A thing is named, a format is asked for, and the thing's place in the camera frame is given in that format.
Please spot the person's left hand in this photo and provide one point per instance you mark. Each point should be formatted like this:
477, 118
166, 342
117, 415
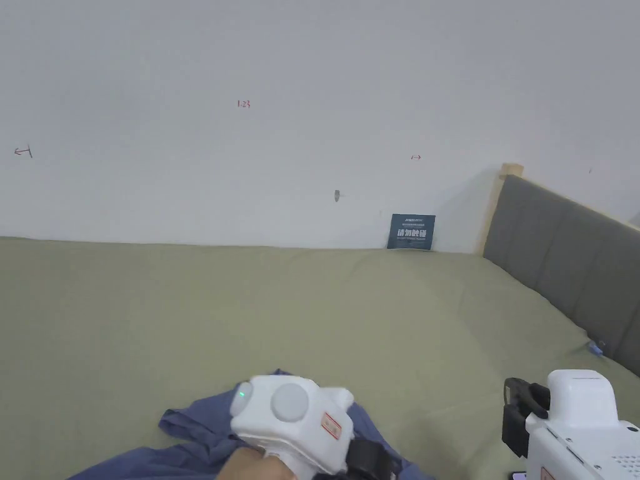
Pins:
255, 465

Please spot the bed with pale green sheet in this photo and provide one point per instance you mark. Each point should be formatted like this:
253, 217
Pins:
200, 310

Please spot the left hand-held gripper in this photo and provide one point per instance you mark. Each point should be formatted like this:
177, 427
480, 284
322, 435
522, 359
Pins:
290, 415

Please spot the dark blue shirt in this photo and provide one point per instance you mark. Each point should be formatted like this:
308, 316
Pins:
200, 435

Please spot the dark blue printed card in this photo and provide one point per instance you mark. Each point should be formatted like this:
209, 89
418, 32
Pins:
411, 232

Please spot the small blue clip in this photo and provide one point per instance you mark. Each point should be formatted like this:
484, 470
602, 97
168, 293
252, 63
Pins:
596, 346

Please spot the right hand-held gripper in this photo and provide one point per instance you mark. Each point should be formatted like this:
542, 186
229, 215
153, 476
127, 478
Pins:
585, 430

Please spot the grey padded headboard wooden frame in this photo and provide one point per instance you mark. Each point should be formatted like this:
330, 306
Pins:
560, 260

